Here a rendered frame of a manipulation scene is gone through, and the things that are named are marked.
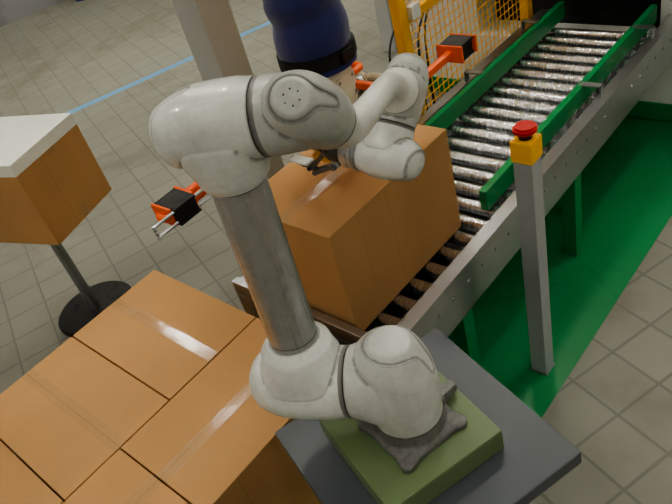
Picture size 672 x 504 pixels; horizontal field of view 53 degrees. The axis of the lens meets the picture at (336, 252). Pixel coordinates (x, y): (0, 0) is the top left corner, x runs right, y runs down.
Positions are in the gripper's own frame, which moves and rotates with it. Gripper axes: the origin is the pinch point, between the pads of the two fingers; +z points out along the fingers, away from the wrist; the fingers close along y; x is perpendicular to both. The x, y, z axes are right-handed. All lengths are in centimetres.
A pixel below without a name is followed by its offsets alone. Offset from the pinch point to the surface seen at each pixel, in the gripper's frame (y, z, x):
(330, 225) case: 27.3, -7.0, -0.9
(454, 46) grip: -2, -21, 52
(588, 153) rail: 77, -28, 124
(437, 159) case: 35, -12, 47
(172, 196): -2.3, 8.0, -34.0
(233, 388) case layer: 68, 13, -41
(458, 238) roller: 68, -14, 48
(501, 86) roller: 71, 27, 156
